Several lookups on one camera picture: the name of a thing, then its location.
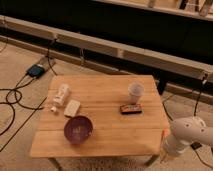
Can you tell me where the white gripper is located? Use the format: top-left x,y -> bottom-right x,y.
161,134 -> 190,160

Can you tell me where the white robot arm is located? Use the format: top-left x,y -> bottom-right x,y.
160,117 -> 213,160

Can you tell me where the black power brick right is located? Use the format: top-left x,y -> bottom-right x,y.
191,142 -> 202,150

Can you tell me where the dark snack bar packet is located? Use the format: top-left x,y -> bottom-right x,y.
120,104 -> 142,115

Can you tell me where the translucent plastic cup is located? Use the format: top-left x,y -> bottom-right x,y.
128,83 -> 144,104

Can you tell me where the wooden table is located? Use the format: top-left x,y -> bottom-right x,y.
30,74 -> 172,168

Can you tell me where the purple bowl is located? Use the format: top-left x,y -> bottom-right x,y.
64,116 -> 93,145

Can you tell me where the white sponge block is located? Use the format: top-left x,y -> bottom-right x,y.
64,100 -> 80,117

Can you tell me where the clear plastic bottle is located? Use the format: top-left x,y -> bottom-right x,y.
51,84 -> 70,113

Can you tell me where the black floor cable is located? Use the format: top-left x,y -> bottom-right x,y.
0,56 -> 58,153

